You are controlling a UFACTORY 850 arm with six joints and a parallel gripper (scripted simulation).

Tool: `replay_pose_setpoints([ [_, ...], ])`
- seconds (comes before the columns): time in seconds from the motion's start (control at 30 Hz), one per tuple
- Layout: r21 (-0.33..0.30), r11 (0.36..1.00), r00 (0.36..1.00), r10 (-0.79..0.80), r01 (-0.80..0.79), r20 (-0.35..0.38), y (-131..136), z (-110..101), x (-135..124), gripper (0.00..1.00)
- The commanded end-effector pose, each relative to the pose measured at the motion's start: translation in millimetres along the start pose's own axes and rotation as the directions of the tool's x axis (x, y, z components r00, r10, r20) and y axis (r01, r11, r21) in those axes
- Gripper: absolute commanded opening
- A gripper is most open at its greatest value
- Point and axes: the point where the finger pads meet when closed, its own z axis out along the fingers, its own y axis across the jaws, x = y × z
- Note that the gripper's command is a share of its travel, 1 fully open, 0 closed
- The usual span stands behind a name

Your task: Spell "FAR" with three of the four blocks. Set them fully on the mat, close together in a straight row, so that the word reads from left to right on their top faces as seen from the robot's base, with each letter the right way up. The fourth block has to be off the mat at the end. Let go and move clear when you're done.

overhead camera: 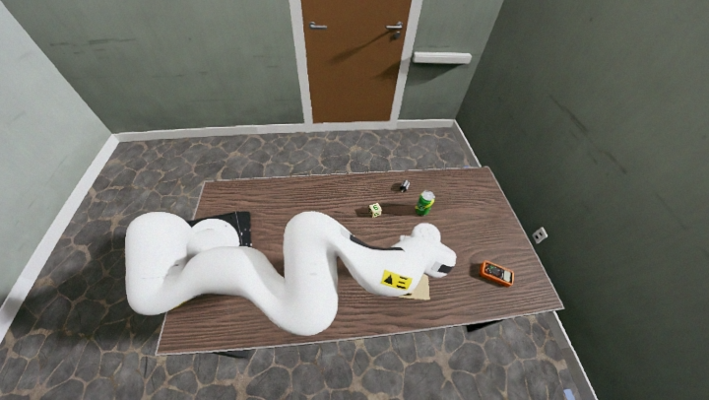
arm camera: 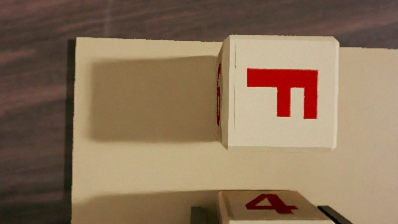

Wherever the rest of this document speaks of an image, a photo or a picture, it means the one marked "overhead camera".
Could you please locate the green drink can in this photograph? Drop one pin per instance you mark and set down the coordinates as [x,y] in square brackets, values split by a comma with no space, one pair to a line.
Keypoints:
[424,203]

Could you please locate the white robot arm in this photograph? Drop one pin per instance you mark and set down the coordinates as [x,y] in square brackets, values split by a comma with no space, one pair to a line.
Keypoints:
[158,244]

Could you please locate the beige mat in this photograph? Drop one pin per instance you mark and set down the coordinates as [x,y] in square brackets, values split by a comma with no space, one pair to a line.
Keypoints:
[421,291]

